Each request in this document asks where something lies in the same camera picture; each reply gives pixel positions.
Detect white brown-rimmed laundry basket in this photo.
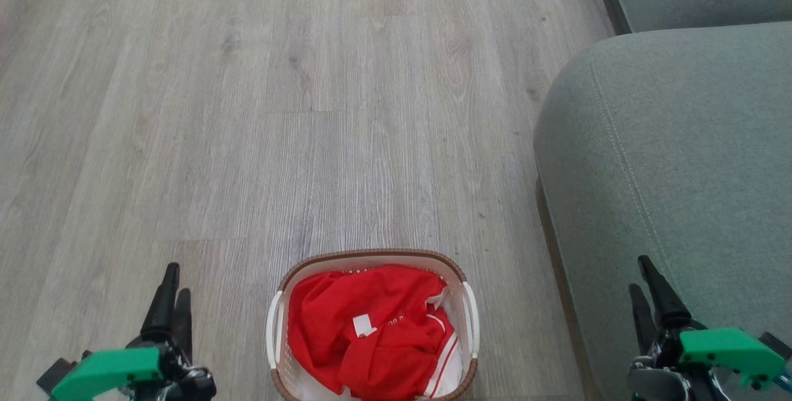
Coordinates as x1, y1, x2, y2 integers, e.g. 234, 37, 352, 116
266, 249, 480, 401

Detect red shirt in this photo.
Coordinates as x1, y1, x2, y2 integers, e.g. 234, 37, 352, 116
288, 265, 463, 401

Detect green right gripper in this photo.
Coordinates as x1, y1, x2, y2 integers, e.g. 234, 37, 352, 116
627, 255, 788, 401

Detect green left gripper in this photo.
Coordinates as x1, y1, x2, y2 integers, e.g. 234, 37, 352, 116
53, 262, 217, 401

